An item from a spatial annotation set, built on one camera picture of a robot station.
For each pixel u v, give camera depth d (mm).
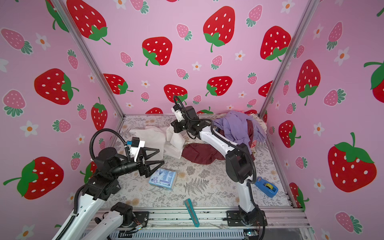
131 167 560
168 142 935
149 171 556
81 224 435
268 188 799
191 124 690
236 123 945
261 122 1067
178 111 767
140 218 750
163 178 818
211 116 1206
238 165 519
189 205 779
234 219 731
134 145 546
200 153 982
